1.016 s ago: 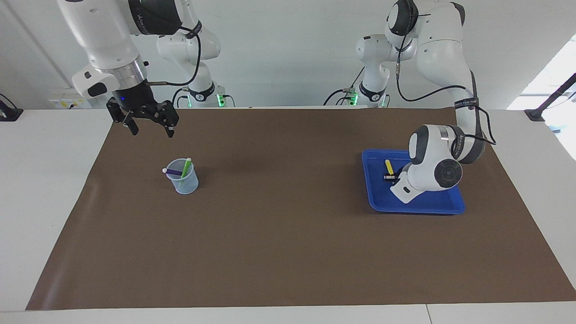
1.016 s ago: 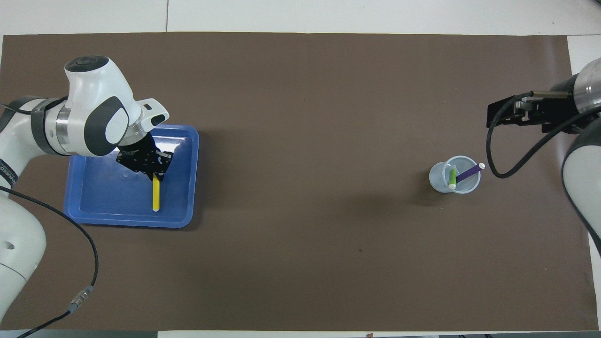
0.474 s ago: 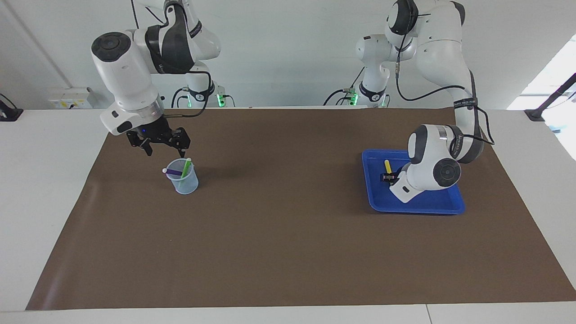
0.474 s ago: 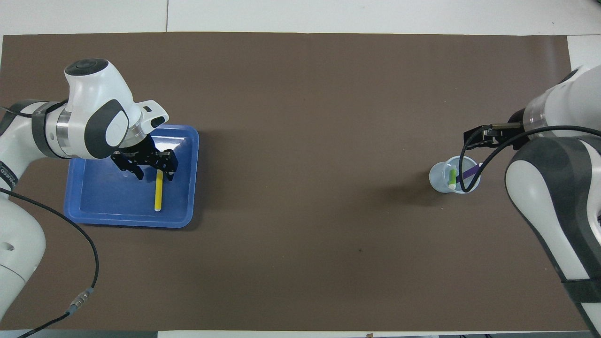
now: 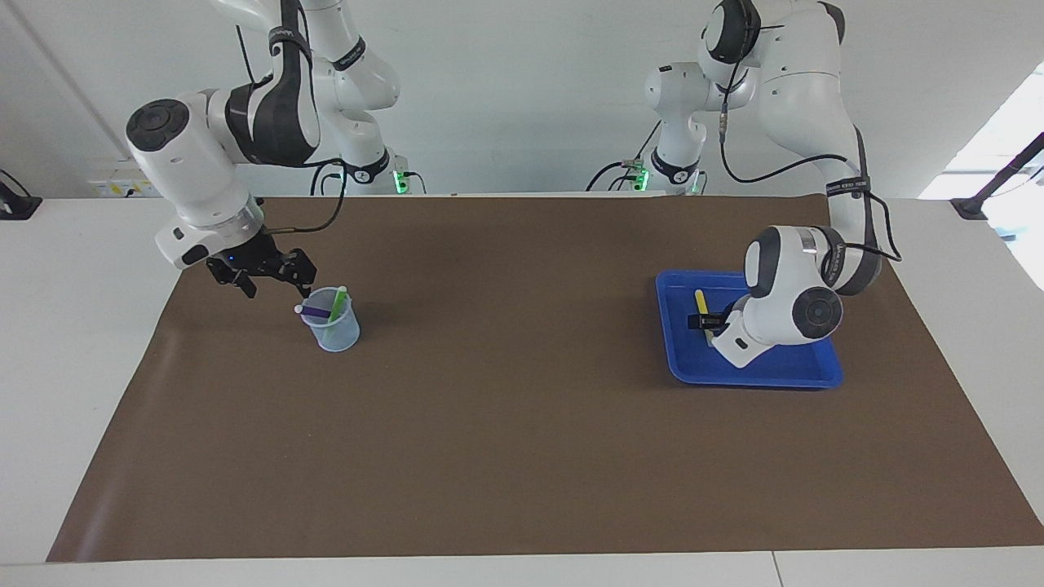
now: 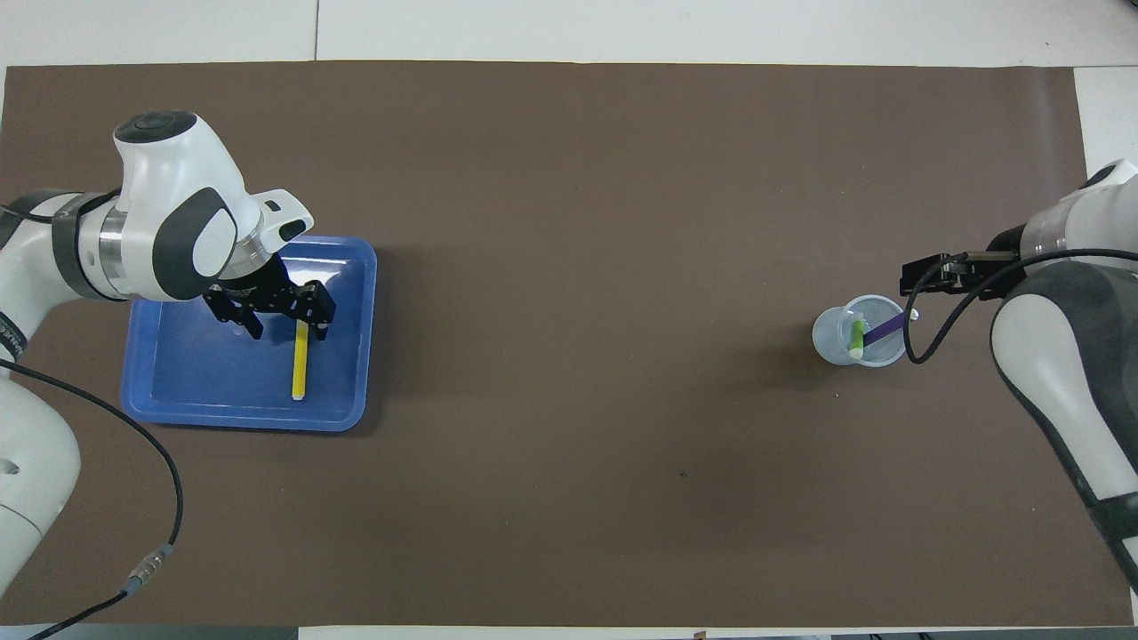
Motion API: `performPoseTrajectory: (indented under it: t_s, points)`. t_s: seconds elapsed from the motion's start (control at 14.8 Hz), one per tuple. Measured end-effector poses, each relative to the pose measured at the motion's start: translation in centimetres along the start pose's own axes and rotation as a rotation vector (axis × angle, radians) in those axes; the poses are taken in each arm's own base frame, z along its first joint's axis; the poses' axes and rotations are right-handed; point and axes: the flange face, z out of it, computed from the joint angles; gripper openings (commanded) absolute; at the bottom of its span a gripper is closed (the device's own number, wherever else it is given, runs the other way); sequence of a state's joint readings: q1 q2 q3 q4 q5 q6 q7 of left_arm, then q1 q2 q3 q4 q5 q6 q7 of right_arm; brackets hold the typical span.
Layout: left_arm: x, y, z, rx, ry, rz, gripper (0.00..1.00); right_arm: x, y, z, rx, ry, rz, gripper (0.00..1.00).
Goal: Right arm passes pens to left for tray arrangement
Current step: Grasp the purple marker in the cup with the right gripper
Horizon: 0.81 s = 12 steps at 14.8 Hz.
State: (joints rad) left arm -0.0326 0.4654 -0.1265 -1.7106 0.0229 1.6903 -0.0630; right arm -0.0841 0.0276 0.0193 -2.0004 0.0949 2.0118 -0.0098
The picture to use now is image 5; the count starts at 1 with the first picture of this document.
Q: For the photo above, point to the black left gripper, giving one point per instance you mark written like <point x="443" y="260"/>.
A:
<point x="724" y="319"/>

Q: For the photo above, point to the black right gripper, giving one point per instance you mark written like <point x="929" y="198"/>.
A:
<point x="249" y="254"/>

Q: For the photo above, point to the yellow marker pen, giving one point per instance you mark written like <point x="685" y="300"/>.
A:
<point x="701" y="302"/>

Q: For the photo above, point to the purple marker pen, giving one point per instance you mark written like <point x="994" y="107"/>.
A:
<point x="314" y="311"/>

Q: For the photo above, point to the green marker pen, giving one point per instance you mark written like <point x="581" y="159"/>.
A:
<point x="337" y="303"/>

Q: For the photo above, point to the translucent plastic cup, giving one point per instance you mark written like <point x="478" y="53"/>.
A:
<point x="347" y="336"/>

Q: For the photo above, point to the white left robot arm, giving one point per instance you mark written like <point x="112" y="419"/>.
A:
<point x="799" y="81"/>

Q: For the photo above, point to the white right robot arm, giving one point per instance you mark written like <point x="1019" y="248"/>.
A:
<point x="188" y="163"/>

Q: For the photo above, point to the blue plastic tray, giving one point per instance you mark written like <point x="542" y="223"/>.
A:
<point x="693" y="359"/>

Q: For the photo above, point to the brown table mat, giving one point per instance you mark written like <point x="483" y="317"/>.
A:
<point x="522" y="448"/>

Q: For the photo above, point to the black table clamp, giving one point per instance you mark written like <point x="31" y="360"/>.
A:
<point x="16" y="204"/>

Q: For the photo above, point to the black clamp with pole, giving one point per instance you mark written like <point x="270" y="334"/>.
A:
<point x="999" y="183"/>

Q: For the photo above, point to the white wall socket box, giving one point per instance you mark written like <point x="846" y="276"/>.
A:
<point x="122" y="186"/>

